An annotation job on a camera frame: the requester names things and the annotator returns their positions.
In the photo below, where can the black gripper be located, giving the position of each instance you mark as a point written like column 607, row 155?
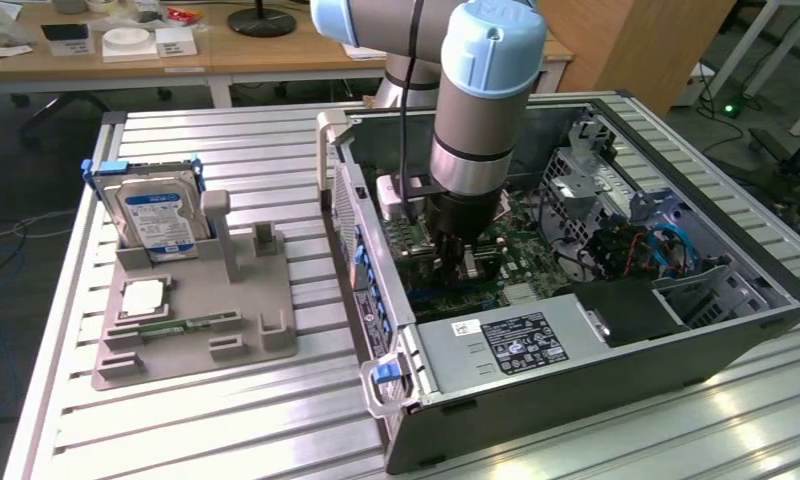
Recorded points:
column 470, row 215

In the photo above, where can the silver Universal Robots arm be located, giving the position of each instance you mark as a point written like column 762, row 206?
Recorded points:
column 487, row 100

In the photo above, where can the green RAM stick in slot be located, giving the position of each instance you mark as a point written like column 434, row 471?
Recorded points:
column 423, row 257

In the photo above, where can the green motherboard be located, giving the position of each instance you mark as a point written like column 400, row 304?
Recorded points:
column 527, row 250

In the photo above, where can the perforated metal drive cage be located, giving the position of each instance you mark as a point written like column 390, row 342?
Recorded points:
column 574, row 190

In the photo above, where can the blue slot retainer clip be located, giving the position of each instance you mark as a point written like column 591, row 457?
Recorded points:
column 358, row 242
column 383, row 322
column 367, row 267
column 374, row 294

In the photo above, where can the grey power supply unit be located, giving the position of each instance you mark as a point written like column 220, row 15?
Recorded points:
column 507, row 345

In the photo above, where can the blue case latch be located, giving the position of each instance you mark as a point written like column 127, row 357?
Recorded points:
column 384, row 374

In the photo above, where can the white papers stack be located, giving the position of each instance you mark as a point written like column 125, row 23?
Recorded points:
column 363, row 52

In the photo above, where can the open black PC case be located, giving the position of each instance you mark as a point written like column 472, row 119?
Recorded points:
column 574, row 390

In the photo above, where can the metal disk bay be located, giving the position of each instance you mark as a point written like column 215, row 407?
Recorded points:
column 707, row 300

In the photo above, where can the wooden cabinet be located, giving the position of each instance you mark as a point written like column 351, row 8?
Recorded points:
column 640, row 50

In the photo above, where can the device with green light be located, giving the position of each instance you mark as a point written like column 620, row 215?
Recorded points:
column 729, row 108

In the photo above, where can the hard disk with blue label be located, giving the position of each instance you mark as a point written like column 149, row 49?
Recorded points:
column 156, row 220

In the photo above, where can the green RAM stick on rack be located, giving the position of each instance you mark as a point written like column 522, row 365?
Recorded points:
column 187, row 324

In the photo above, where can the black round lamp base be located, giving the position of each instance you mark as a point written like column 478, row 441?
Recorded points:
column 261, row 22

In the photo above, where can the grey parts rack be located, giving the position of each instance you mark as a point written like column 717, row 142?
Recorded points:
column 193, row 355

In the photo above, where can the CPU with silver lid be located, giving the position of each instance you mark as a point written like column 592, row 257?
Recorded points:
column 141, row 300

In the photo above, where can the grey disk caddy blue tabs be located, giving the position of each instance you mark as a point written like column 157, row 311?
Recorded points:
column 109, row 166

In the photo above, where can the plain white box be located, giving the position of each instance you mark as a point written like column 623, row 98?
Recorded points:
column 176, row 42

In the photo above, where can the red packet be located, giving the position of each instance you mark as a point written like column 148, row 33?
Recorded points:
column 181, row 15

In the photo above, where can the white box with round hollow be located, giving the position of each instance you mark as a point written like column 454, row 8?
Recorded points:
column 128, row 45

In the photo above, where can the black office chair base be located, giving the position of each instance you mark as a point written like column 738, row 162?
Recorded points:
column 60, row 112

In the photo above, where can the wooden desk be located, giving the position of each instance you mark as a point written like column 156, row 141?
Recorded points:
column 53, row 72

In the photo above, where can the white box with black top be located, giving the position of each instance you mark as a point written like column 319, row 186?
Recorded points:
column 68, row 39

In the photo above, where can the white paper slip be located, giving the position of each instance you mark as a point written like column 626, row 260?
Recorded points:
column 8, row 51

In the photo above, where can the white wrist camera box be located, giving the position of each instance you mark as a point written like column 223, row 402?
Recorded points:
column 394, row 197

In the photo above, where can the white desk frame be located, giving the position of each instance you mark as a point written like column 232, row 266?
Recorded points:
column 767, row 45

